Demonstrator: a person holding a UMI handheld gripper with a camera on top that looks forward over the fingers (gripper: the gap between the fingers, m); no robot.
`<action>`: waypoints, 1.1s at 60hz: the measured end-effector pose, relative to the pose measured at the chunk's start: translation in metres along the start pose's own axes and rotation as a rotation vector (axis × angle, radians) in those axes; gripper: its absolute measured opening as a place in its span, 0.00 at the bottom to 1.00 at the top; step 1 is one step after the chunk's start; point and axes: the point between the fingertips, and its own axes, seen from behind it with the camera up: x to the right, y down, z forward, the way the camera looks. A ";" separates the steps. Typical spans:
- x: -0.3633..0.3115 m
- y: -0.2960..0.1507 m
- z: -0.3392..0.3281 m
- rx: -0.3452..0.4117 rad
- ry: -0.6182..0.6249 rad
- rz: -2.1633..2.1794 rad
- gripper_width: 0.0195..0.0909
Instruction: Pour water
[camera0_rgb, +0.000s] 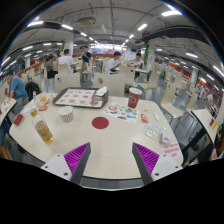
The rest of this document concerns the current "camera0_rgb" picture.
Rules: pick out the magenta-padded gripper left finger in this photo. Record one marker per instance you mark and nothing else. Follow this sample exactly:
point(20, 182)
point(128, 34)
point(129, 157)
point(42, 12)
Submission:
point(77, 157)

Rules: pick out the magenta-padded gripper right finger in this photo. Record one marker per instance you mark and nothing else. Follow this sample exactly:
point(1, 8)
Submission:
point(146, 157)

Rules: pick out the clear bottle with yellow drink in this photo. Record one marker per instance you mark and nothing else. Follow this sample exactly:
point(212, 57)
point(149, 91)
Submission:
point(43, 130)

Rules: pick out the clear plastic bag packet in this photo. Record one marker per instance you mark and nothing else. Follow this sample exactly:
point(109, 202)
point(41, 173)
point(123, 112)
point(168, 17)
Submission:
point(153, 131)

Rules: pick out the flat round red coaster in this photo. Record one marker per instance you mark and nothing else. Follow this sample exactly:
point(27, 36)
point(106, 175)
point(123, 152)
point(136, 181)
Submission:
point(100, 122)

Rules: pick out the small white packet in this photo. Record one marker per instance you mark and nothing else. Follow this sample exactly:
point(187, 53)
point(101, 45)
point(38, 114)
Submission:
point(157, 116)

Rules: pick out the brown houndstooth paper cup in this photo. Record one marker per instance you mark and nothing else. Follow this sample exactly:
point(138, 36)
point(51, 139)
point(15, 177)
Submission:
point(66, 115)

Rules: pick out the white sticker-printed paper sheet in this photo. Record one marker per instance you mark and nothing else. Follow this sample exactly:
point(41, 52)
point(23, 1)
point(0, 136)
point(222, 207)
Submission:
point(120, 112)

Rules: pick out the dark brown food tray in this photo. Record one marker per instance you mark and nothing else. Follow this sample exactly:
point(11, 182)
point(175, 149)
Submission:
point(75, 97)

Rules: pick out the red paper cup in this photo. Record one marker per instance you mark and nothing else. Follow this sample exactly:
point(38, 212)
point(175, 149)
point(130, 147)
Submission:
point(134, 98)

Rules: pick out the group of beige chairs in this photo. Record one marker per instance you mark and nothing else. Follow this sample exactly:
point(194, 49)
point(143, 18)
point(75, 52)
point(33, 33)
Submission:
point(168, 96)

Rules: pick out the orange printed food wrapper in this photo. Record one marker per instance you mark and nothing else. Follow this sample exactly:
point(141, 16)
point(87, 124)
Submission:
point(43, 99)

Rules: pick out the plain white paper sheet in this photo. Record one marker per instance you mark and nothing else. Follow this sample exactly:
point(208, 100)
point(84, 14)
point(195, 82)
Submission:
point(28, 109)

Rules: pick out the neighbouring beige table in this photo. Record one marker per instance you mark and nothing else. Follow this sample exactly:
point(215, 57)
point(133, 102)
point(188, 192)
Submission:
point(205, 120)
point(6, 108)

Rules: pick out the small red carton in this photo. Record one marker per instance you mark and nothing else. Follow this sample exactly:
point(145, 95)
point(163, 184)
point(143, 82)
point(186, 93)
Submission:
point(18, 119)

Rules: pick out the white paper napkin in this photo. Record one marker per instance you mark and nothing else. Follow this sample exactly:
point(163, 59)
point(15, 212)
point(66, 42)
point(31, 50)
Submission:
point(101, 91)

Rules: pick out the small clear teal bottle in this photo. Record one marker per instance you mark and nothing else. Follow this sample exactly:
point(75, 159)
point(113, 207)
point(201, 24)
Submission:
point(34, 96)

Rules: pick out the black backpack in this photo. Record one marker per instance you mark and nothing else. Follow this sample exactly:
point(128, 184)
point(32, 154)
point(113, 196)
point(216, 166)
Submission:
point(32, 89)

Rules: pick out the person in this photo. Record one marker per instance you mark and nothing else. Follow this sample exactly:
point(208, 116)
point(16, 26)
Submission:
point(66, 60)
point(16, 88)
point(50, 68)
point(138, 62)
point(86, 56)
point(112, 64)

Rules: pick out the ceiling air conditioner unit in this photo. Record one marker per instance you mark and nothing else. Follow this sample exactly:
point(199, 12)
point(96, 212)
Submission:
point(86, 21)

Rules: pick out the ceiling lights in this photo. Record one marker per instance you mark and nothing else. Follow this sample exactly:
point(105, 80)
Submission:
point(171, 13)

